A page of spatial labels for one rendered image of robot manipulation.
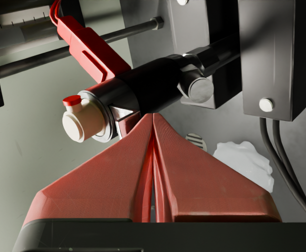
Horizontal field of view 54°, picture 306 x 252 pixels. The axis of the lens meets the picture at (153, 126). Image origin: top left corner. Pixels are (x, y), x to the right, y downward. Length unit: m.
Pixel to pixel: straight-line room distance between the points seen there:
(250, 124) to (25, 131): 0.31
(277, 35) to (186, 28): 0.07
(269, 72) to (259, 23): 0.03
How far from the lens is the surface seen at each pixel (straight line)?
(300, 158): 0.43
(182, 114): 0.50
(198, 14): 0.24
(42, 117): 0.46
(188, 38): 0.25
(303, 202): 0.22
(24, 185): 0.47
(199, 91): 0.16
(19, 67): 0.34
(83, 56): 0.18
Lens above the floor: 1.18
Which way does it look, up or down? 38 degrees down
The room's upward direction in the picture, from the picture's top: 122 degrees counter-clockwise
